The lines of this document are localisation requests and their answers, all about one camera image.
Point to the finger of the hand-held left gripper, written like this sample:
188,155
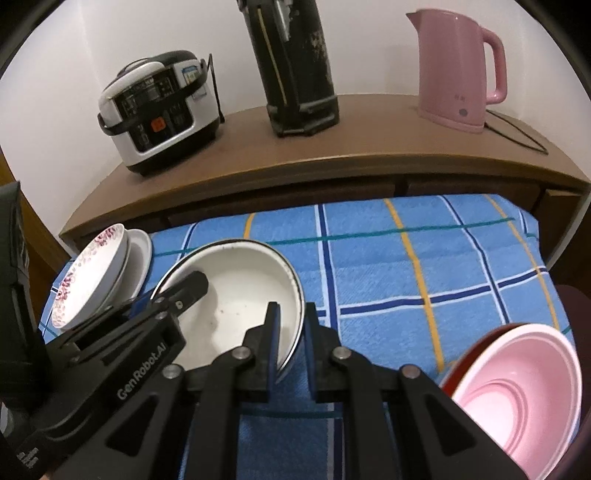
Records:
189,288

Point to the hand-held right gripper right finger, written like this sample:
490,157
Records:
310,350

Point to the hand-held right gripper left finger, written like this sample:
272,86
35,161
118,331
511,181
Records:
274,341

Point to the white enamel bowl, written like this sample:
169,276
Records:
240,286

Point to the pink floral plate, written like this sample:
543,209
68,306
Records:
87,281

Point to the plain white plate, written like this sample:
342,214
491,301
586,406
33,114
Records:
141,263

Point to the blue plaid tablecloth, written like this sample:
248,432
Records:
392,277

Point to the silver black rice cooker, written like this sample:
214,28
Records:
157,120

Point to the red and pink plastic bowl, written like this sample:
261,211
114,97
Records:
508,392

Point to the brown wooden cabinet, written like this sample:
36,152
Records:
369,138

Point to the black thermos flask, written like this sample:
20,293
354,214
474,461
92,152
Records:
295,69

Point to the pink electric kettle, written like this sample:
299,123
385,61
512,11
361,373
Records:
448,69

